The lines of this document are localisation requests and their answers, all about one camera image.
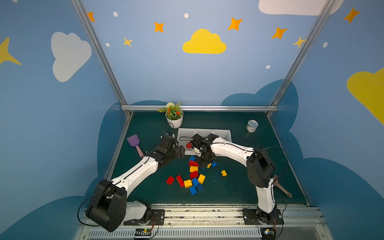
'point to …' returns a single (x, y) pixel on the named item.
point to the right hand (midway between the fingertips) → (204, 162)
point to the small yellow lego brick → (224, 174)
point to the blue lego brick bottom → (193, 190)
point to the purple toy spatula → (134, 140)
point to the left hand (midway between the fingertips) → (178, 149)
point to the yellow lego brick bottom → (187, 183)
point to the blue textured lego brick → (199, 187)
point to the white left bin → (184, 135)
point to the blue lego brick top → (192, 158)
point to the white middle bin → (204, 132)
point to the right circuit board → (268, 233)
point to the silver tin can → (252, 125)
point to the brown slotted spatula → (276, 182)
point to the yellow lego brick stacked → (193, 168)
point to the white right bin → (224, 136)
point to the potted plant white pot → (176, 123)
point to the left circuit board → (143, 232)
